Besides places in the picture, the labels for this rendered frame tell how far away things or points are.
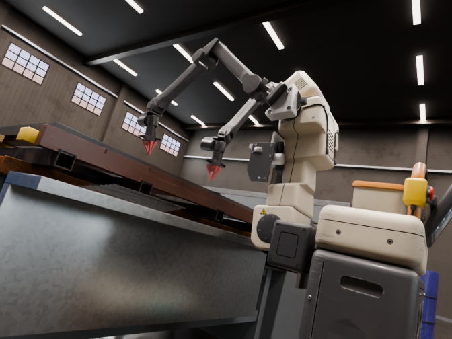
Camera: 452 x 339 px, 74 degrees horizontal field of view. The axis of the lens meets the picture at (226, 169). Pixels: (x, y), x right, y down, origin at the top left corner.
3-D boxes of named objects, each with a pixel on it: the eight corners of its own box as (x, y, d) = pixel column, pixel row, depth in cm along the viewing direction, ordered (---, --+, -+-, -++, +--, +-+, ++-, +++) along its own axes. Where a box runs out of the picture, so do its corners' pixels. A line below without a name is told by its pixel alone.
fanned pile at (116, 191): (52, 182, 82) (57, 169, 83) (159, 213, 111) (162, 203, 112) (73, 186, 74) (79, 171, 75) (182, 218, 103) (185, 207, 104)
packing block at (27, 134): (15, 139, 87) (20, 127, 88) (33, 146, 91) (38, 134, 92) (23, 139, 84) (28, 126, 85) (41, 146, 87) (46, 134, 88)
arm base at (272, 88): (284, 82, 104) (296, 99, 113) (270, 72, 109) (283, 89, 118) (266, 101, 105) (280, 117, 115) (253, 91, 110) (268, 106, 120)
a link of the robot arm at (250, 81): (211, 30, 136) (225, 42, 144) (193, 55, 141) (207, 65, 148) (264, 80, 110) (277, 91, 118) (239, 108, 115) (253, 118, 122)
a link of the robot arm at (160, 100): (203, 53, 136) (218, 65, 144) (200, 45, 138) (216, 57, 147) (144, 111, 155) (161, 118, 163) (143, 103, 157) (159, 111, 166)
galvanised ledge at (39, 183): (4, 181, 74) (9, 170, 74) (261, 249, 172) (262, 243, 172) (36, 190, 61) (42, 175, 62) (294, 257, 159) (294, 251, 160)
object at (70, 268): (-61, 334, 66) (4, 181, 74) (247, 313, 164) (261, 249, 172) (-57, 342, 64) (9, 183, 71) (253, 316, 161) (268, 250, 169)
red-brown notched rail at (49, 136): (33, 144, 82) (42, 124, 83) (286, 237, 204) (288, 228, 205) (39, 144, 79) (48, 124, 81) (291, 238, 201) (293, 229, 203)
